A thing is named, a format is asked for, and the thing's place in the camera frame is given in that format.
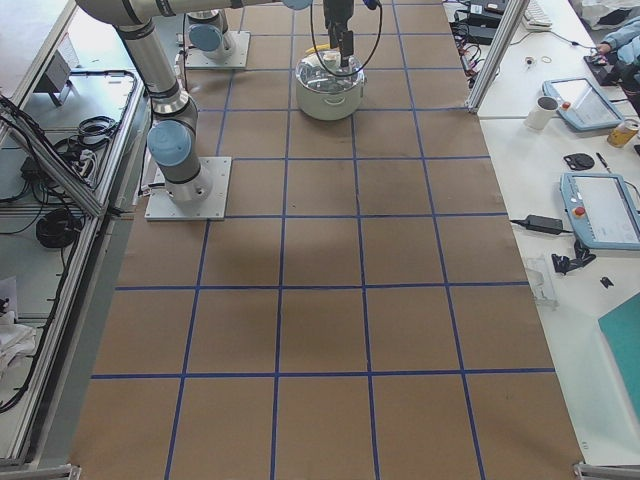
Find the far teach pendant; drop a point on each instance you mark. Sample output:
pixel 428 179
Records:
pixel 583 105

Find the aluminium frame post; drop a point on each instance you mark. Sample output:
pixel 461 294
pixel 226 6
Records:
pixel 511 19

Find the pale green electric pot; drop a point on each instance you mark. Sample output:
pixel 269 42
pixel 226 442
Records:
pixel 329 107

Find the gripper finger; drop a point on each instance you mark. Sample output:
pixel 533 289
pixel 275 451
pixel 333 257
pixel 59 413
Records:
pixel 346 47
pixel 334 37

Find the teal board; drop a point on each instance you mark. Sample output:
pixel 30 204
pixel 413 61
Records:
pixel 620 328

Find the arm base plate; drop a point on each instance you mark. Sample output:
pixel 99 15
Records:
pixel 204 198
pixel 211 49

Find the near teach pendant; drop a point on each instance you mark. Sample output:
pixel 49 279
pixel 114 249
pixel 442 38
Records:
pixel 600 210

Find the teach pendant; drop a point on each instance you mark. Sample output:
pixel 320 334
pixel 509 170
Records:
pixel 600 210
pixel 583 105

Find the yellow drink can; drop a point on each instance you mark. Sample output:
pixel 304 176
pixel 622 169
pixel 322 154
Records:
pixel 623 133

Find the glass pot lid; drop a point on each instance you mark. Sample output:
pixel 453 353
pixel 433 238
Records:
pixel 321 73

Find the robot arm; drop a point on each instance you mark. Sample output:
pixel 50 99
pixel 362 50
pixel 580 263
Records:
pixel 215 18
pixel 172 140

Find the white mug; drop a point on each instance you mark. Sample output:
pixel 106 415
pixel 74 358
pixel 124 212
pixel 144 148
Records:
pixel 543 110

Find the black power adapter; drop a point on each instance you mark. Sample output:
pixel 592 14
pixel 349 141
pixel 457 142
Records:
pixel 542 224

